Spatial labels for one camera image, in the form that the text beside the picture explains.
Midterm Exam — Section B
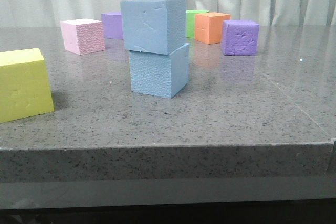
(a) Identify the orange foam block smooth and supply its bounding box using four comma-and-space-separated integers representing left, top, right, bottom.
194, 12, 231, 44

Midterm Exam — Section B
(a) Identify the pink foam block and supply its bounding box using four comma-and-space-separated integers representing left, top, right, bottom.
60, 18, 106, 55

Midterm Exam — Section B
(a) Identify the yellow foam block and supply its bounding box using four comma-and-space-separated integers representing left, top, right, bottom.
1, 48, 54, 123

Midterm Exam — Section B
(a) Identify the light blue foam block textured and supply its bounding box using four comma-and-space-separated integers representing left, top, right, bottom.
129, 43, 190, 98

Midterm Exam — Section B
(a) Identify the purple foam block rear left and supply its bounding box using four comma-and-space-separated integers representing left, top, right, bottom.
101, 11, 123, 39

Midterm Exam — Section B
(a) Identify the green foam block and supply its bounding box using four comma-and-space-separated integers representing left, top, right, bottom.
186, 10, 209, 38

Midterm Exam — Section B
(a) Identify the purple foam block dented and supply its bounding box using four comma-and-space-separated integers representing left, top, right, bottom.
221, 20, 259, 56

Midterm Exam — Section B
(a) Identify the blue foam block smooth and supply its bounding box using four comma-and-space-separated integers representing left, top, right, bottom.
120, 0, 187, 55

